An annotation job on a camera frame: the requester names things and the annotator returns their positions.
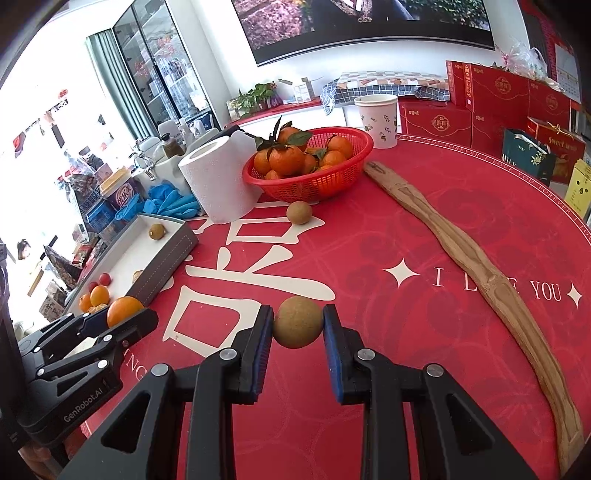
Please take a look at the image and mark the red gift boxes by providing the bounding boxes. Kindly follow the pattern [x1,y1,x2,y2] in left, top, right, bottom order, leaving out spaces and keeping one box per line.
[400,60,571,156]

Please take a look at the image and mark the green potted plant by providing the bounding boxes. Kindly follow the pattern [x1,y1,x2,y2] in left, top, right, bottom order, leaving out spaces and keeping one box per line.
[231,82,276,117]

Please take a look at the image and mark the red gift bag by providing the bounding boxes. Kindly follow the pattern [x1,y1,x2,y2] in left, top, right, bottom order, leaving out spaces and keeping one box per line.
[527,117,586,184]

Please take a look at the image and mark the blue snack pack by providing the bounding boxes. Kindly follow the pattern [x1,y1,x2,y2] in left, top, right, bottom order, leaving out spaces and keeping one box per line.
[86,199,116,233]

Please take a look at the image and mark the glass display cabinet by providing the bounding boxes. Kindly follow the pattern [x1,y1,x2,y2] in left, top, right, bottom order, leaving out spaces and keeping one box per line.
[112,0,218,130]

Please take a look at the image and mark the white paper towel roll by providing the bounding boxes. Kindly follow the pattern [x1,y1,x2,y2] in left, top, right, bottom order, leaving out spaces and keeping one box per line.
[179,127,263,224]

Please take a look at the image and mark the dark green gift bag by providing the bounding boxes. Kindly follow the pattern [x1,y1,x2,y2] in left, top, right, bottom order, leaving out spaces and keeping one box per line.
[502,129,557,186]

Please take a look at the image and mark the wall television screen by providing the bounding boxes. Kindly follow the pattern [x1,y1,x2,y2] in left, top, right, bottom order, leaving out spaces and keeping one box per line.
[232,0,494,65]

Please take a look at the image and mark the tangerines with leaves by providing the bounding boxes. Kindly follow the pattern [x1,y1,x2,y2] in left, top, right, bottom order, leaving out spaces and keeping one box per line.
[247,119,355,180]

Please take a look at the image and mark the white bag with buckle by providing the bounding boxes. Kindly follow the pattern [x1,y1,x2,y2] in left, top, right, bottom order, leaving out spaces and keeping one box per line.
[131,136,190,195]

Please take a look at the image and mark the white paper cup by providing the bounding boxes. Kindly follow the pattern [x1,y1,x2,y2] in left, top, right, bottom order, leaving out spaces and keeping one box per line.
[355,94,398,149]

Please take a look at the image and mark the plaid cloth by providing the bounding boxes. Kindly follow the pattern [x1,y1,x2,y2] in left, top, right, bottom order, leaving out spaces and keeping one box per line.
[320,71,451,115]

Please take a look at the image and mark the dried fruit husk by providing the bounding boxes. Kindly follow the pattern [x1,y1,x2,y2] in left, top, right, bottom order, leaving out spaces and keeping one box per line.
[132,270,143,283]

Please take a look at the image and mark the orange in tray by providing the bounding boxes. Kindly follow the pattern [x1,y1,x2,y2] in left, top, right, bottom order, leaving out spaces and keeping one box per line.
[78,293,92,313]

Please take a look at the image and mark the orange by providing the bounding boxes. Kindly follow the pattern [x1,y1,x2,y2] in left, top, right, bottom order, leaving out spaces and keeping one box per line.
[78,293,92,313]
[106,296,143,328]
[90,285,110,307]

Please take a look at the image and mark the red plastic basket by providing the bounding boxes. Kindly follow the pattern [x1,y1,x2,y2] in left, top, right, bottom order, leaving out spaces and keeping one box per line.
[242,122,374,203]

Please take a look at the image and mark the long wooden stick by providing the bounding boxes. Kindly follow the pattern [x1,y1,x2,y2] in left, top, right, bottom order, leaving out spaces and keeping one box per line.
[363,161,585,476]

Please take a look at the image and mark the grey rectangular tray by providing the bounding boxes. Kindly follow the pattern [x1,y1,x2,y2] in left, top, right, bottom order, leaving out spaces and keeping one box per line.
[65,214,198,315]

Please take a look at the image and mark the blue rubber gloves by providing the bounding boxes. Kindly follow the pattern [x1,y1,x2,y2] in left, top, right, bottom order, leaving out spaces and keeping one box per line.
[114,182,204,222]

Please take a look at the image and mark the brown longan in tray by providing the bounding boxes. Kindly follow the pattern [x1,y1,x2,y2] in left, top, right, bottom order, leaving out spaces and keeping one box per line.
[148,223,166,240]

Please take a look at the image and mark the milk tea cup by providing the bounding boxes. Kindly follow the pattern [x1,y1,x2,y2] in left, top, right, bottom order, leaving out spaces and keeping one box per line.
[100,168,138,211]

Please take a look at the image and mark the yellow small box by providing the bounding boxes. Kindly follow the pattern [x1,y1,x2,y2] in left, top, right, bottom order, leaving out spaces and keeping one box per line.
[565,160,591,219]

